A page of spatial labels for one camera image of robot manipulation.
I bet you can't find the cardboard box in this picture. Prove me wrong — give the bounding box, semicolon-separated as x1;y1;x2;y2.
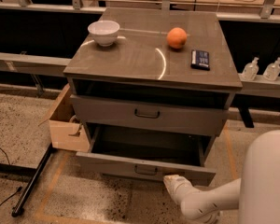
40;84;90;152

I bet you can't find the dark blue snack packet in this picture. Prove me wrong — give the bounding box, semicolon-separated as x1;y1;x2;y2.
191;49;210;71

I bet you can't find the black metal floor bar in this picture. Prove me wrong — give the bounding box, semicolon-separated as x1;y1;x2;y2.
11;144;54;217

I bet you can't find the right clear sanitizer bottle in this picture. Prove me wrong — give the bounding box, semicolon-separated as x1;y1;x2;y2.
263;57;280;81

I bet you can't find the white ceramic bowl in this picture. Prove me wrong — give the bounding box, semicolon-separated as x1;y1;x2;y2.
88;21;120;47

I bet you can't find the grey metal rail frame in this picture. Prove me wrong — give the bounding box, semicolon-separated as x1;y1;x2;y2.
0;0;280;98

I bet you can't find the black floor cable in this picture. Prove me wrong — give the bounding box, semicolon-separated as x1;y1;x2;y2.
0;138;23;219

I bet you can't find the grey wooden drawer cabinet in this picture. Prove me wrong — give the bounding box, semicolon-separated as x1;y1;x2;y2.
63;7;243;168

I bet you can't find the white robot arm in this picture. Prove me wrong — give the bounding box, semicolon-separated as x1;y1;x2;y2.
163;130;280;224

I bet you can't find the orange fruit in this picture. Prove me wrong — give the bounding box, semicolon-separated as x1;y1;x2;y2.
166;27;187;49

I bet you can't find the grey drawer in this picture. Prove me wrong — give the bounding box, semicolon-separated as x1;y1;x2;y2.
71;95;228;136
77;125;216;186

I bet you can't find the left clear sanitizer bottle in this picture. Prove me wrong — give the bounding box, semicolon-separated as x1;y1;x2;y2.
242;57;259;81

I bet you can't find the clear sanitizer bottle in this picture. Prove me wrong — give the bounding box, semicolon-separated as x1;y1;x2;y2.
263;57;280;81
242;57;259;81

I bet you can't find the white and yellow gripper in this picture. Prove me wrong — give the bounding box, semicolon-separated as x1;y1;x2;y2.
163;175;201;205

